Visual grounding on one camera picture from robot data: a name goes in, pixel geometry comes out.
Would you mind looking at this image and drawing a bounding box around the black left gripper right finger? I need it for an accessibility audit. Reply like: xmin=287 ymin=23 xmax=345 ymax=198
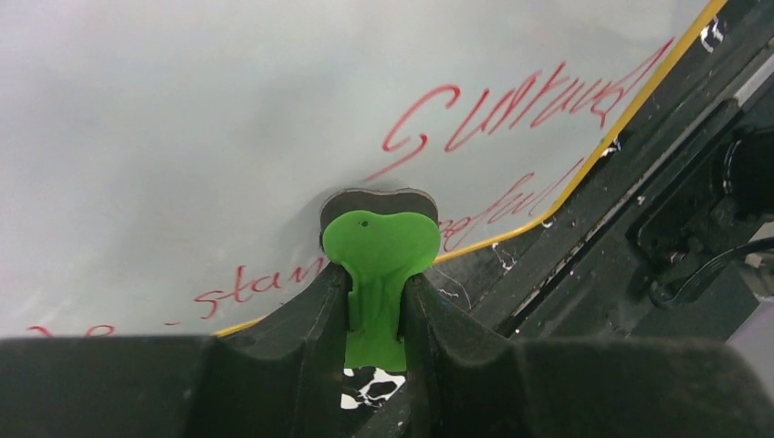
xmin=401 ymin=275 xmax=773 ymax=437

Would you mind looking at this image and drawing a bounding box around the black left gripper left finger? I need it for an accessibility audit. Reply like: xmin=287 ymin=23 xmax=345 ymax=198
xmin=1 ymin=265 xmax=350 ymax=437

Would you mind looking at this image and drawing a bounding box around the green black whiteboard eraser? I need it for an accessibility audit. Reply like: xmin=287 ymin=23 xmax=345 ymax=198
xmin=319 ymin=188 xmax=440 ymax=372

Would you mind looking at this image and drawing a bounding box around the orange framed whiteboard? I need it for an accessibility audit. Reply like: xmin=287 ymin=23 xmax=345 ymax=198
xmin=1 ymin=1 xmax=722 ymax=337

